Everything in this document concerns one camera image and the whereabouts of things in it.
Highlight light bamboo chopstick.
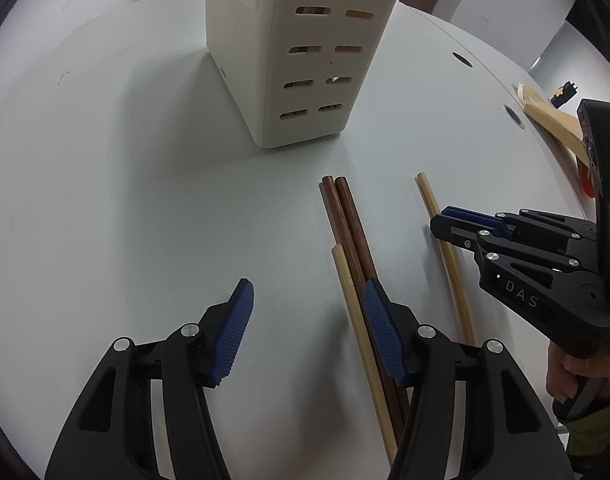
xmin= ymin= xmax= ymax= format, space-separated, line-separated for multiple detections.
xmin=415 ymin=172 xmax=476 ymax=346

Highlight reddish brown chopstick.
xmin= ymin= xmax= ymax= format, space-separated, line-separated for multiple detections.
xmin=319 ymin=176 xmax=409 ymax=447
xmin=334 ymin=177 xmax=378 ymax=281

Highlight cream white chopstick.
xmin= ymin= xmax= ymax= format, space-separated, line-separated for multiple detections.
xmin=331 ymin=244 xmax=397 ymax=465

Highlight person's right hand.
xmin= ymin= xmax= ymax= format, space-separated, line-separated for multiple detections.
xmin=546 ymin=341 xmax=610 ymax=402

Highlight brown paper bag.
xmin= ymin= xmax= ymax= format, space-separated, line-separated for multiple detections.
xmin=517 ymin=84 xmax=590 ymax=167

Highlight small black yellow device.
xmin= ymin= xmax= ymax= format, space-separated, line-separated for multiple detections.
xmin=550 ymin=81 xmax=578 ymax=108

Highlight cream utensil holder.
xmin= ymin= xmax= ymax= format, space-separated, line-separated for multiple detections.
xmin=205 ymin=0 xmax=398 ymax=148

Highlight table cable grommet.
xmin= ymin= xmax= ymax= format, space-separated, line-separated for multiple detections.
xmin=451 ymin=52 xmax=473 ymax=67
xmin=504 ymin=105 xmax=524 ymax=129

